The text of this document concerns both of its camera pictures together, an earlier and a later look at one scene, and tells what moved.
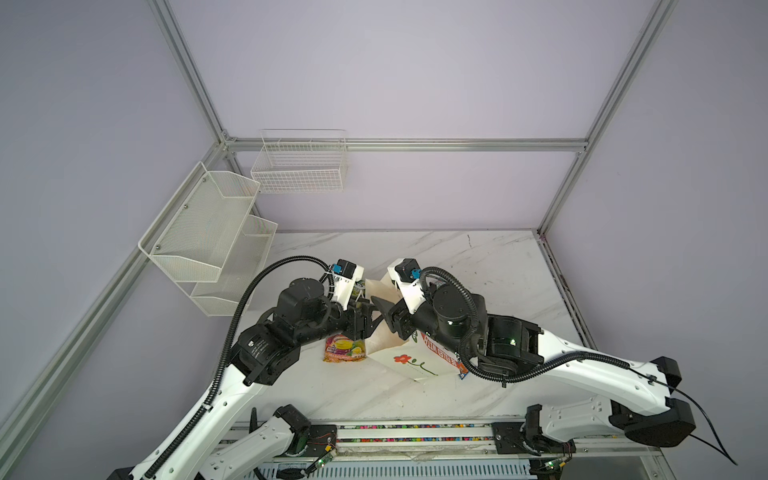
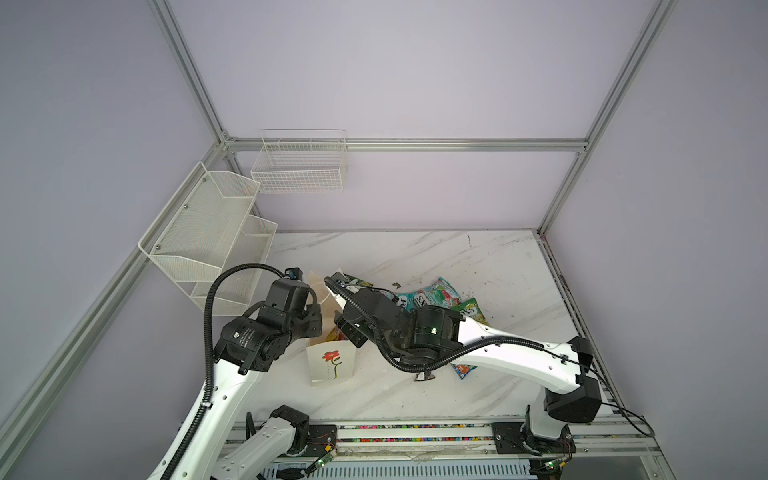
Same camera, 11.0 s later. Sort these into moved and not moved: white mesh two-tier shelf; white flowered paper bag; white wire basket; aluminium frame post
Moved: white flowered paper bag
Not moved: white wire basket; aluminium frame post; white mesh two-tier shelf
